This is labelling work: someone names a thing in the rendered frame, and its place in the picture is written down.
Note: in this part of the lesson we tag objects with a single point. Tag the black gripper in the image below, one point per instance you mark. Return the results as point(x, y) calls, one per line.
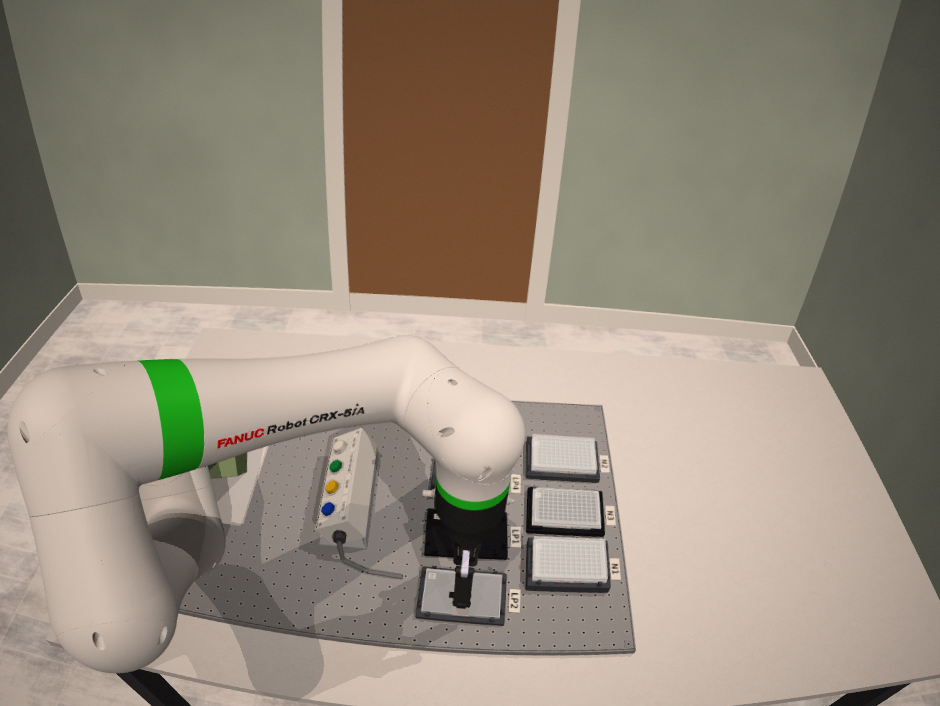
point(467, 544)

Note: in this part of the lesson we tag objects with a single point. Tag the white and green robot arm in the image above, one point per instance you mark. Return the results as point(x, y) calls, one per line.
point(87, 440)

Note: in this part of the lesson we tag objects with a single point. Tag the grey push-button control panel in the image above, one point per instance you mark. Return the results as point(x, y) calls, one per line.
point(349, 497)

